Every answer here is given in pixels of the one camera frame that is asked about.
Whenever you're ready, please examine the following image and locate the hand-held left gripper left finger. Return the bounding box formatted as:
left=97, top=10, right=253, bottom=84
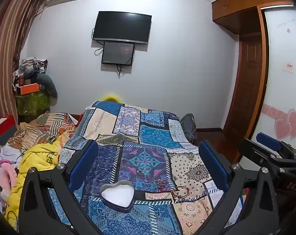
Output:
left=18, top=139, right=102, bottom=235

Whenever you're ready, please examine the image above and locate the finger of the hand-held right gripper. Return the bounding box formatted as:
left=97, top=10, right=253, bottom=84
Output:
left=256, top=132, right=296, bottom=161
left=238, top=138, right=296, bottom=177

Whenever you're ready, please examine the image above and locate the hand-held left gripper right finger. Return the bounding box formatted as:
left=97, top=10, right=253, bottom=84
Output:
left=199, top=140, right=280, bottom=235

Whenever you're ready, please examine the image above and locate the heart-shaped tin box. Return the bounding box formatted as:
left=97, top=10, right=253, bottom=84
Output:
left=100, top=180, right=135, bottom=213

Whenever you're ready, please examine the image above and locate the red string bracelet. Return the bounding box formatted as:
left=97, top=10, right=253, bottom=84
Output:
left=153, top=179, right=168, bottom=192

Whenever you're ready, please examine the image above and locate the dark bag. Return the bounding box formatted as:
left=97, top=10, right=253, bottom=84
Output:
left=179, top=113, right=197, bottom=144

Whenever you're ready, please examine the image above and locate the yellow cartoon blanket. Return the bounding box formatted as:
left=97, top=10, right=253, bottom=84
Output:
left=5, top=141, right=65, bottom=230

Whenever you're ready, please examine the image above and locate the white heart-print sliding door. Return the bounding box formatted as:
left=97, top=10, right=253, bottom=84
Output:
left=261, top=5, right=296, bottom=152

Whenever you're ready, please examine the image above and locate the striped brown blanket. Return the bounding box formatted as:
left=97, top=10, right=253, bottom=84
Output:
left=8, top=111, right=83, bottom=152

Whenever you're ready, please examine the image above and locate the brown wooden door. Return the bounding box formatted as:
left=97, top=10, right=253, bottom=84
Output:
left=223, top=33, right=265, bottom=140

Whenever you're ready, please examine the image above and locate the blue patchwork blanket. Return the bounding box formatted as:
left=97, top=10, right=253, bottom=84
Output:
left=47, top=100, right=244, bottom=235

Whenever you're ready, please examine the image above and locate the yellow plush toy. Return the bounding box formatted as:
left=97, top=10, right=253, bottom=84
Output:
left=101, top=93, right=123, bottom=102

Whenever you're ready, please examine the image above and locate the pink plush toy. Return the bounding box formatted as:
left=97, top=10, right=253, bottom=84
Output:
left=0, top=159, right=18, bottom=194

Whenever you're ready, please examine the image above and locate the red box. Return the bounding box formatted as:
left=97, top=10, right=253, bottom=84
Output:
left=0, top=115, right=17, bottom=137

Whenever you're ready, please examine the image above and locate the grey pillow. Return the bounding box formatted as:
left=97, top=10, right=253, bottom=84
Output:
left=36, top=74, right=58, bottom=99

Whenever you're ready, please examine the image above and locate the orange box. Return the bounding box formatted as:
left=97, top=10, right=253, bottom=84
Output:
left=17, top=83, right=41, bottom=95

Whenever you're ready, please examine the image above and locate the pile of clothes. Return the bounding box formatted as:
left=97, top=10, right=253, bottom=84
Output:
left=13, top=57, right=48, bottom=81

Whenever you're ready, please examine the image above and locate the small black monitor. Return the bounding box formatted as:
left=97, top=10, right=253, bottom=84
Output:
left=101, top=42, right=135, bottom=66

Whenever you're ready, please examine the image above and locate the wooden overhead cabinet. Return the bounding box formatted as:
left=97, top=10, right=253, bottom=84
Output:
left=211, top=0, right=295, bottom=33

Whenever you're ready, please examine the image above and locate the large black television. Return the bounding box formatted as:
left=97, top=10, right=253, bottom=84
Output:
left=92, top=11, right=152, bottom=45

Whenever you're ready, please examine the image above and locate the brown striped curtain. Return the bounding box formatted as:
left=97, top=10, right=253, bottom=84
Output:
left=0, top=0, right=49, bottom=137

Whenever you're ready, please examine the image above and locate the black television cable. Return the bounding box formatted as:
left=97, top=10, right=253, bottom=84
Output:
left=91, top=28, right=105, bottom=56

